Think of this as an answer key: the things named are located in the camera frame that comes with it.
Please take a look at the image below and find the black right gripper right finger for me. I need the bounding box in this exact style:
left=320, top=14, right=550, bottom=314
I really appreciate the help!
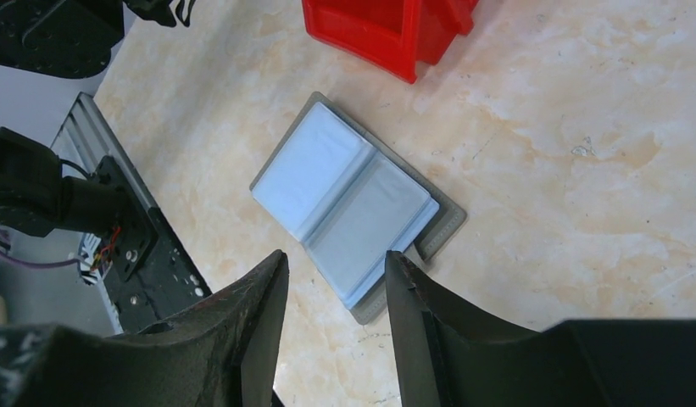
left=385, top=251, right=696, bottom=406

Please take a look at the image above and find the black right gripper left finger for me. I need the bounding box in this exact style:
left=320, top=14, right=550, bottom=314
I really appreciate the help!
left=0, top=250, right=289, bottom=406

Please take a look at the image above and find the grey card holder wallet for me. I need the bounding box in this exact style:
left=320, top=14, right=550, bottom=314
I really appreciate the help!
left=249, top=92, right=468, bottom=325

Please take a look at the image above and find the red plastic bin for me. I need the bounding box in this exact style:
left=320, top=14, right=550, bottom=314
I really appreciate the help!
left=302, top=0, right=479, bottom=84

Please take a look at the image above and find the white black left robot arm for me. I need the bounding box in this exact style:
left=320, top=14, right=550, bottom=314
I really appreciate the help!
left=0, top=1, right=194, bottom=237

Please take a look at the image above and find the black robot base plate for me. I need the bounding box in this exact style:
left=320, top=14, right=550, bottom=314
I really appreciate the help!
left=51, top=92, right=212, bottom=333

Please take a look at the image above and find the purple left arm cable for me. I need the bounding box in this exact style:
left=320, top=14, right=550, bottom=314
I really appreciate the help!
left=0, top=221, right=85, bottom=270

